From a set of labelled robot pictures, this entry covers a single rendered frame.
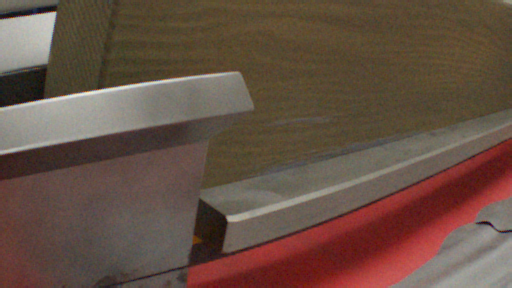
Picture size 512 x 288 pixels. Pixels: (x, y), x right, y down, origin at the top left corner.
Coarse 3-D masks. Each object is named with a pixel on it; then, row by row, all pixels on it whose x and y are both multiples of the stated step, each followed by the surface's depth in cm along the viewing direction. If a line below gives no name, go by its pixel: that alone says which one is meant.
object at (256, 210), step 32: (448, 128) 24; (480, 128) 25; (352, 160) 18; (384, 160) 19; (416, 160) 20; (448, 160) 22; (224, 192) 15; (256, 192) 15; (288, 192) 16; (320, 192) 16; (352, 192) 17; (384, 192) 19; (224, 224) 14; (256, 224) 15; (288, 224) 16
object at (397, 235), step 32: (416, 192) 27; (352, 224) 23; (384, 224) 24; (416, 224) 24; (448, 224) 25; (256, 256) 20; (288, 256) 21; (320, 256) 21; (352, 256) 21; (384, 256) 21; (416, 256) 22
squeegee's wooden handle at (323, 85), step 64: (64, 0) 13; (128, 0) 11; (192, 0) 12; (256, 0) 14; (320, 0) 15; (384, 0) 17; (448, 0) 20; (64, 64) 13; (128, 64) 12; (192, 64) 13; (256, 64) 14; (320, 64) 16; (384, 64) 18; (448, 64) 22; (256, 128) 15; (320, 128) 17; (384, 128) 20
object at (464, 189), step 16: (480, 160) 34; (496, 160) 34; (448, 176) 30; (464, 176) 30; (480, 176) 31; (496, 176) 32; (432, 192) 28; (448, 192) 28; (464, 192) 28; (480, 192) 29; (496, 192) 29; (448, 208) 26; (464, 208) 27; (480, 208) 27
